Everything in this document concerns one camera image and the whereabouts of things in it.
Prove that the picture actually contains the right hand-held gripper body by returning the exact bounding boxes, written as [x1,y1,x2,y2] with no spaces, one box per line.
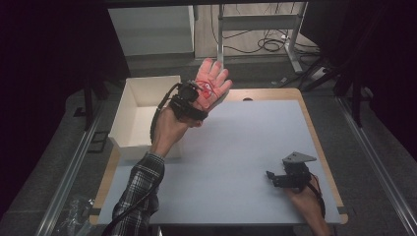
[274,150,319,192]

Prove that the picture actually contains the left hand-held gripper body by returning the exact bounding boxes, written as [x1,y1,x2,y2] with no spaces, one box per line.
[169,80,203,123]

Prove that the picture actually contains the pink glove with red print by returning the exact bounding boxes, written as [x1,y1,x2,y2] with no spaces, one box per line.
[191,57,234,113]

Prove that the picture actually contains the white cardboard box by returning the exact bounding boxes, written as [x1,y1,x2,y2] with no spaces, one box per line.
[107,75,183,161]

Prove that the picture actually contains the person's right hand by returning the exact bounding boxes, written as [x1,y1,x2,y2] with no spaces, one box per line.
[283,175,325,215]

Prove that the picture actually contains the person's left hand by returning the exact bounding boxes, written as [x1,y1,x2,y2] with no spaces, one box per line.
[150,106,204,155]

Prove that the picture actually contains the light blue table mat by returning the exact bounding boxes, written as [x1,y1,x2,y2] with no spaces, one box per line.
[97,99,342,226]

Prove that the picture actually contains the white cabinet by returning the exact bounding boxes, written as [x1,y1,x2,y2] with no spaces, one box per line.
[107,5,196,57]

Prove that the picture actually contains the black stand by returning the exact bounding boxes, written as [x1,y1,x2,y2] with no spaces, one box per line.
[82,76,111,132]
[333,63,374,128]

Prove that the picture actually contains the white power strip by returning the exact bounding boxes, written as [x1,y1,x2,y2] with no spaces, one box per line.
[310,66,328,82]

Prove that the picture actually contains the clear plastic bag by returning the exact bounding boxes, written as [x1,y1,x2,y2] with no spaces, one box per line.
[53,195,96,236]

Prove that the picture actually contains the right hand-held gripper black cable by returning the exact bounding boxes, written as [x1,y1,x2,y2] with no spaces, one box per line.
[308,176,327,220]

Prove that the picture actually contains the aluminium rail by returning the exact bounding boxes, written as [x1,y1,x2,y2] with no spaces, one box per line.
[34,102,107,236]
[336,96,417,236]

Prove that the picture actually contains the black floor bracket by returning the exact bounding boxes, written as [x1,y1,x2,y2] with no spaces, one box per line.
[87,130,110,154]

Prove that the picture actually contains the black floor cables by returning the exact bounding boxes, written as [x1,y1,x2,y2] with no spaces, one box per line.
[209,3,322,57]

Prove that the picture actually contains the grey metal desk frame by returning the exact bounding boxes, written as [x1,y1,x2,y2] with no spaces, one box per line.
[215,2,309,77]

